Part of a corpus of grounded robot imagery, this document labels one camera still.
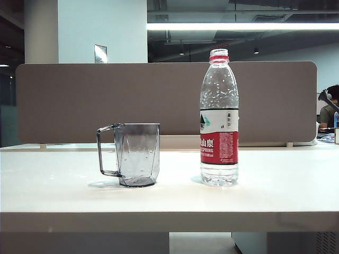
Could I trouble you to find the clear water bottle red label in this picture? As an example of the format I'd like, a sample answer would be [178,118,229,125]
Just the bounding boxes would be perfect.
[199,47,240,187]

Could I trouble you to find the clear grey faceted plastic mug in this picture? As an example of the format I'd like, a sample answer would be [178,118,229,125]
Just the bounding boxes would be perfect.
[96,122,160,188]

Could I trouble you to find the brown fabric desk divider panel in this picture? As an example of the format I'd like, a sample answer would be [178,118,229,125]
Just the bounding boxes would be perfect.
[15,61,318,148]

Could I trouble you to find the long white ceiling light strip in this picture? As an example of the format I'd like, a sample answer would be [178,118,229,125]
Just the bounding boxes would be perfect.
[147,22,339,31]

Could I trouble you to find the seated person dark hair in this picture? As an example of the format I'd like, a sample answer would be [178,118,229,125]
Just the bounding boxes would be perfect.
[319,84,339,130]

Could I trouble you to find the framed wall sign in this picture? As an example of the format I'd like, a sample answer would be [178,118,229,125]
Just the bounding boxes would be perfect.
[94,44,108,64]

